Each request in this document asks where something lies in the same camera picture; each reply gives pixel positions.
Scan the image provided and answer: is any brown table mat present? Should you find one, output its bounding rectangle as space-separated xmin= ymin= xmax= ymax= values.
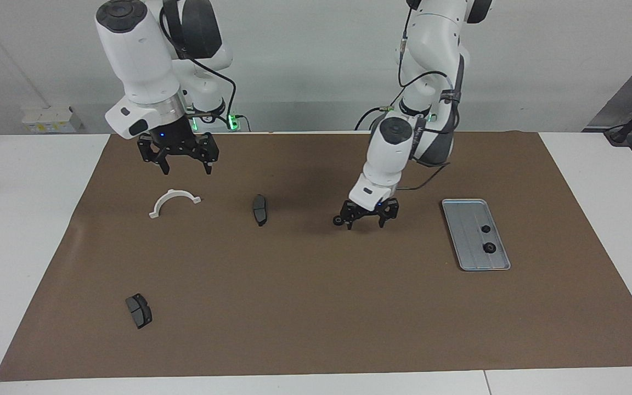
xmin=0 ymin=131 xmax=632 ymax=382

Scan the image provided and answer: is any silver metal tray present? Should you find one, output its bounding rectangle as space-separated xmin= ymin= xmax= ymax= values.
xmin=441 ymin=199 xmax=511 ymax=272

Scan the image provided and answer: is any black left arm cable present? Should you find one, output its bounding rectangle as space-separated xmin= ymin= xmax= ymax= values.
xmin=397 ymin=33 xmax=462 ymax=191

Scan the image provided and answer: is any white half-ring clamp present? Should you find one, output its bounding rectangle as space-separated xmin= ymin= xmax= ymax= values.
xmin=149 ymin=189 xmax=202 ymax=219

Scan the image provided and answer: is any dark grey brake pad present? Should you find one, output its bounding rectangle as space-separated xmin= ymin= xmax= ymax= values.
xmin=125 ymin=293 xmax=153 ymax=330
xmin=252 ymin=194 xmax=268 ymax=227

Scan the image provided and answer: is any white power socket box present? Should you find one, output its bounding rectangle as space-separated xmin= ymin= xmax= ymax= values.
xmin=21 ymin=106 xmax=83 ymax=134

